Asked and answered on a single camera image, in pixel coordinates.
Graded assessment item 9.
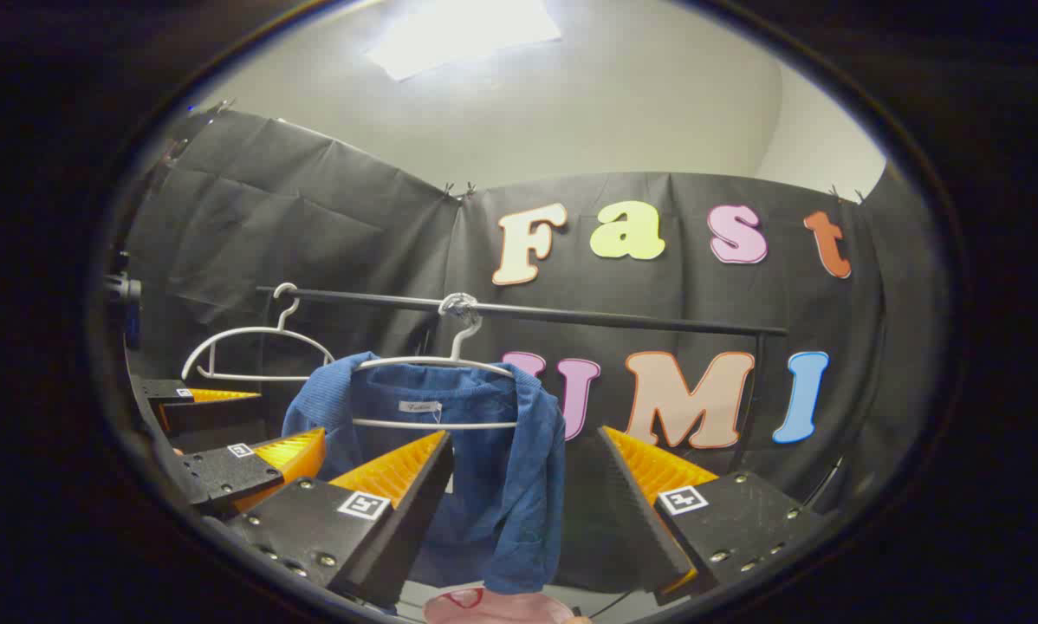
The black stand fitting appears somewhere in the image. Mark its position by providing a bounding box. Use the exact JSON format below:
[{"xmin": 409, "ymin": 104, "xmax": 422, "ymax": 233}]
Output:
[{"xmin": 103, "ymin": 251, "xmax": 143, "ymax": 349}]

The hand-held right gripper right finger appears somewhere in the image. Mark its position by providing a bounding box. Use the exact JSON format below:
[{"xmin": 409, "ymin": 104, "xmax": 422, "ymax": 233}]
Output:
[{"xmin": 595, "ymin": 425, "xmax": 825, "ymax": 608}]

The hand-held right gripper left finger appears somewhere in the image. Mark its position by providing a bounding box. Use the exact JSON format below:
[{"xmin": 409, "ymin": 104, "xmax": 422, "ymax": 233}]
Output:
[{"xmin": 224, "ymin": 429, "xmax": 456, "ymax": 610}]

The blue corduroy shirt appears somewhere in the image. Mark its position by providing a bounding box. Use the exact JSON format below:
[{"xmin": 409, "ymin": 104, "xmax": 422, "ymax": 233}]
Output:
[{"xmin": 282, "ymin": 351, "xmax": 568, "ymax": 597}]

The black backdrop cloth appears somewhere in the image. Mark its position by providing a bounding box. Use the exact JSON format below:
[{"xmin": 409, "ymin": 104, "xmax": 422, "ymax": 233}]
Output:
[{"xmin": 125, "ymin": 108, "xmax": 953, "ymax": 599}]

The black clothes rack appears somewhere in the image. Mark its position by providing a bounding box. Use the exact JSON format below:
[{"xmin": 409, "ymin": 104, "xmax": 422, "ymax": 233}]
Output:
[{"xmin": 255, "ymin": 284, "xmax": 788, "ymax": 456}]

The pink laundry hamper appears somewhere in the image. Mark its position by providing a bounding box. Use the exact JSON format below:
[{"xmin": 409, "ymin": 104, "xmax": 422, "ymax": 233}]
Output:
[{"xmin": 422, "ymin": 587, "xmax": 591, "ymax": 624}]

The white hanger with taped hook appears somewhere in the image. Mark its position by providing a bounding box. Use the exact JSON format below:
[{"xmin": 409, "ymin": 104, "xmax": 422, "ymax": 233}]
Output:
[{"xmin": 352, "ymin": 293, "xmax": 520, "ymax": 432}]

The empty white hanger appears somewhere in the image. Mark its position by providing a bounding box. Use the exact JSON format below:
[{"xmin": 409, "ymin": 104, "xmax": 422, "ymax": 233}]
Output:
[{"xmin": 181, "ymin": 283, "xmax": 336, "ymax": 384}]

